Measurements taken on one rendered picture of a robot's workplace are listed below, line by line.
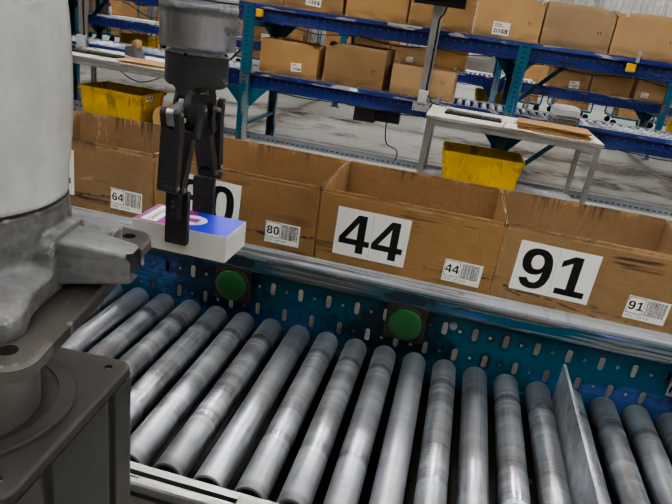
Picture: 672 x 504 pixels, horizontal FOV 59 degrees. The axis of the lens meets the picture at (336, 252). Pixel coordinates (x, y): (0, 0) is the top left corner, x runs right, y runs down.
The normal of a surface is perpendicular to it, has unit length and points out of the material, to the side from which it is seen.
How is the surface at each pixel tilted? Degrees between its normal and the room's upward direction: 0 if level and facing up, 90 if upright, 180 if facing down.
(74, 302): 1
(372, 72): 90
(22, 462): 0
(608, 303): 91
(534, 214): 90
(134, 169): 90
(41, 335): 1
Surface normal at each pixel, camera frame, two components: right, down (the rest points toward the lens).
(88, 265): 0.07, 0.39
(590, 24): -0.23, 0.33
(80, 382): 0.13, -0.92
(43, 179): 0.93, 0.34
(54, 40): 0.99, 0.12
